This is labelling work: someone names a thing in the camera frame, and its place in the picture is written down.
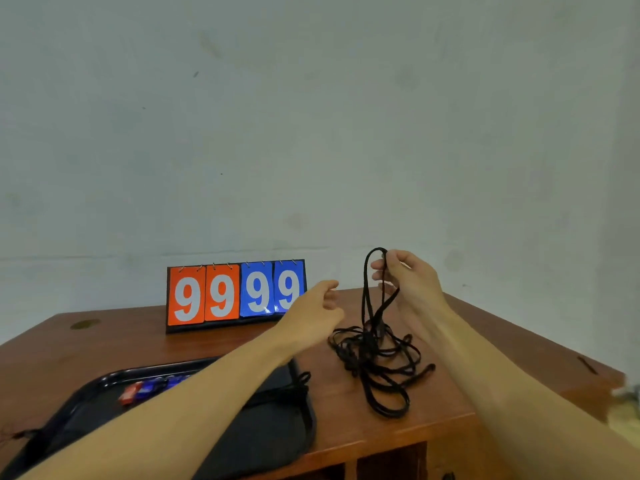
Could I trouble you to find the person's right hand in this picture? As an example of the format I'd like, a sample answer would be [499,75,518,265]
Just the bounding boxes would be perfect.
[369,249,451,341]

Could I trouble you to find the person's left hand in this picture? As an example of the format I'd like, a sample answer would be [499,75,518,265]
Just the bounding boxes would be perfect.
[277,279,347,353]

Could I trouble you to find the tangle of black lanyards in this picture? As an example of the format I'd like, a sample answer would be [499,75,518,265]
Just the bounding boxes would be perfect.
[327,322,437,419]

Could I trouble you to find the black plastic tray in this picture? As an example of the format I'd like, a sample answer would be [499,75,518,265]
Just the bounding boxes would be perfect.
[0,357,317,480]

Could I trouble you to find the person's right forearm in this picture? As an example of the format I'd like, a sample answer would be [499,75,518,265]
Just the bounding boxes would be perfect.
[425,307,640,480]

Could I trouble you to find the person's left forearm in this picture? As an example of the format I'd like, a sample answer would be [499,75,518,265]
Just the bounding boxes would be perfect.
[15,334,301,480]

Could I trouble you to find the orange and blue flip scoreboard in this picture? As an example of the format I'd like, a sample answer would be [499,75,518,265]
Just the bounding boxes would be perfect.
[165,258,307,335]

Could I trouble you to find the brown wooden desk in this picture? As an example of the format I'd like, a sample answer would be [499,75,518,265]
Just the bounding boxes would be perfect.
[0,287,626,480]

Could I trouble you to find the white container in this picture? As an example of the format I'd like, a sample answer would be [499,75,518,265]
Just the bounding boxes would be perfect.
[607,384,640,423]

